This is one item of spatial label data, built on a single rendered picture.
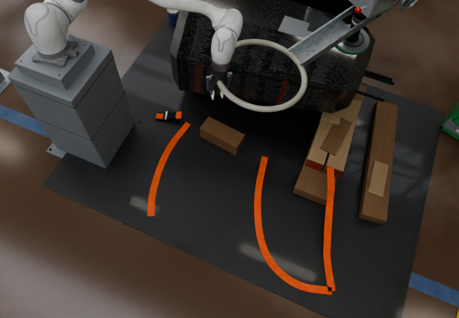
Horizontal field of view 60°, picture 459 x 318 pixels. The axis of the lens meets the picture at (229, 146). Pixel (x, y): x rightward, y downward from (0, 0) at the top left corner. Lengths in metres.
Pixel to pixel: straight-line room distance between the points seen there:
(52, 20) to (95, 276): 1.47
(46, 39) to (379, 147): 2.20
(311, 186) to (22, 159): 1.99
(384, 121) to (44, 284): 2.52
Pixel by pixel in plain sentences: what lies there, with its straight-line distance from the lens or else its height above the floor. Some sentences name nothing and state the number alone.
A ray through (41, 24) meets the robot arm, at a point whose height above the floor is 1.12.
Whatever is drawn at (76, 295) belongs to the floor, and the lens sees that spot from 2.65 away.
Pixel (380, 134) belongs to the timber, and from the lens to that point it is 3.06.
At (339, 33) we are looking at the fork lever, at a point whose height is 0.95.
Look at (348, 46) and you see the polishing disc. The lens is 2.43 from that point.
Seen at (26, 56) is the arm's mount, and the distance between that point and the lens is 2.37.
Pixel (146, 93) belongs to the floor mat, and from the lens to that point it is 3.13.
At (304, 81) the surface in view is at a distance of 2.10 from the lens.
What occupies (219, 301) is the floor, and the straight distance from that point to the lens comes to 2.53.
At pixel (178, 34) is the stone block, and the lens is 2.61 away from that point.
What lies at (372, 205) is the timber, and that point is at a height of 0.09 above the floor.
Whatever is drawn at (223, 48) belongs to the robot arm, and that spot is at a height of 1.19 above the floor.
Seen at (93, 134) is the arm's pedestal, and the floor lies 0.42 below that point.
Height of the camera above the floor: 2.50
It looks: 61 degrees down
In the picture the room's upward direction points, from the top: 5 degrees clockwise
